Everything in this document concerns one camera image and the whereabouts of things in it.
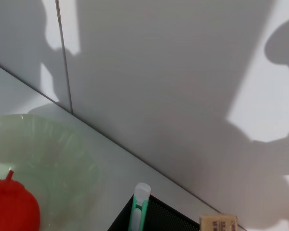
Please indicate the mint green utility knife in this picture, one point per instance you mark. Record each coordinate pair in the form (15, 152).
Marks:
(140, 192)

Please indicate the beige eraser with paper sleeve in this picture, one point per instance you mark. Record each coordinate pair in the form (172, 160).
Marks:
(218, 222)

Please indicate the red-orange toy orange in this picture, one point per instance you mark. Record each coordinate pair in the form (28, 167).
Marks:
(12, 204)

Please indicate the pale green glass fruit plate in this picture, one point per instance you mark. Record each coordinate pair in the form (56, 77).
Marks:
(50, 156)

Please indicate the black mesh pen holder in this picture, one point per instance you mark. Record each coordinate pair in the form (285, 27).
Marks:
(163, 219)

